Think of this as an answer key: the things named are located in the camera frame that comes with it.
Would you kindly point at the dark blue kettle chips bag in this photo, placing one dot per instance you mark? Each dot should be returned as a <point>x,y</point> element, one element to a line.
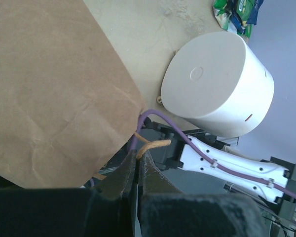
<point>244,15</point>

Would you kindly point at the green yellow snack bag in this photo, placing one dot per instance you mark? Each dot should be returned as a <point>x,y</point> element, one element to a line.
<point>222,10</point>

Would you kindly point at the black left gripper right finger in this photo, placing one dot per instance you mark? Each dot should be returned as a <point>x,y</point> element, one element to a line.
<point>164,211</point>

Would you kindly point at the white cylindrical toy drum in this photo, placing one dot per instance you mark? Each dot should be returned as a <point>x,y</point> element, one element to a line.
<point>216,83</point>

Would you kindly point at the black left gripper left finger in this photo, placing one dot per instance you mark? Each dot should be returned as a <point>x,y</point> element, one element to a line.
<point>105,210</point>

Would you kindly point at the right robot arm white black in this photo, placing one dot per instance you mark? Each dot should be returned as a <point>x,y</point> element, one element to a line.
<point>271,182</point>

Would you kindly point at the brown paper bag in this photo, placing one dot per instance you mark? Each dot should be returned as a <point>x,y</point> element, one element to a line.
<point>74,77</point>

